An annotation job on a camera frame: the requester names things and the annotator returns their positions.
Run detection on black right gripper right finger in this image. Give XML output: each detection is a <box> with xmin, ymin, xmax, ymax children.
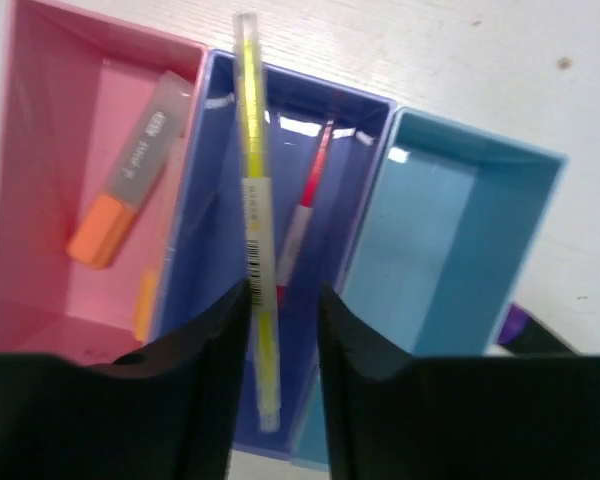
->
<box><xmin>318</xmin><ymin>286</ymin><xmax>600</xmax><ymax>479</ymax></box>

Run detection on purple cap black highlighter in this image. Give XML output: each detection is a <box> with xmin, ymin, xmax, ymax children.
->
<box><xmin>497</xmin><ymin>303</ymin><xmax>577</xmax><ymax>356</ymax></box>

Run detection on pink thin pen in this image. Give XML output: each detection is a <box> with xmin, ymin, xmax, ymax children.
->
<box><xmin>276</xmin><ymin>118</ymin><xmax>335</xmax><ymax>306</ymax></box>

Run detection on light blue plastic bin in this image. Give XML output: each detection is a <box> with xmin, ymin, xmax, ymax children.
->
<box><xmin>292</xmin><ymin>106</ymin><xmax>570</xmax><ymax>471</ymax></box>

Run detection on pink plastic bin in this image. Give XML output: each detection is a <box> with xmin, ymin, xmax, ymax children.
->
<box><xmin>0</xmin><ymin>1</ymin><xmax>208</xmax><ymax>364</ymax></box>

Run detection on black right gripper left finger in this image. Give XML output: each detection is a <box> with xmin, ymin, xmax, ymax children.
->
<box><xmin>0</xmin><ymin>282</ymin><xmax>251</xmax><ymax>479</ymax></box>

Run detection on orange highlighter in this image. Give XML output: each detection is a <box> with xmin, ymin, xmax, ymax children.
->
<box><xmin>67</xmin><ymin>71</ymin><xmax>193</xmax><ymax>269</ymax></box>

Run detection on purple-blue plastic bin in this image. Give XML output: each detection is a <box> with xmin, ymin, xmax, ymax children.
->
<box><xmin>152</xmin><ymin>50</ymin><xmax>396</xmax><ymax>459</ymax></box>

